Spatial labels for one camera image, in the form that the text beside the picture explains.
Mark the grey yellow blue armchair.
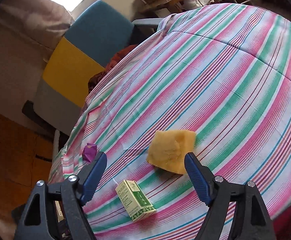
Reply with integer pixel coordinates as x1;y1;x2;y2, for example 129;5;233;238
34;0;161;137

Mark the beige curtain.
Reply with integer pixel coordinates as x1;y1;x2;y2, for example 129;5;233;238
0;0;75;55

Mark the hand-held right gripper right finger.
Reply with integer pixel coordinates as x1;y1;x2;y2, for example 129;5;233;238
184;152;277;240

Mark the yellow sponge block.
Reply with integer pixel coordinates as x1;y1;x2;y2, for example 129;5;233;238
147;129;197;175

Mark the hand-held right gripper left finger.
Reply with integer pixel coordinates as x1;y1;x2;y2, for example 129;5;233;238
14;151;108;240

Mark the striped pink green blanket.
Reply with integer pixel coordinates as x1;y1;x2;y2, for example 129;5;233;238
48;2;291;240

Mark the purple wrapper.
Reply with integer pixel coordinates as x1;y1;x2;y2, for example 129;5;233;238
83;143;97;162

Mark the dark red cloth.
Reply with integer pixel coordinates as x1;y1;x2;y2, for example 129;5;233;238
88;44;137;95

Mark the green printed small box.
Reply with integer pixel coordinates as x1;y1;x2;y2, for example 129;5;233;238
115;179;157;222

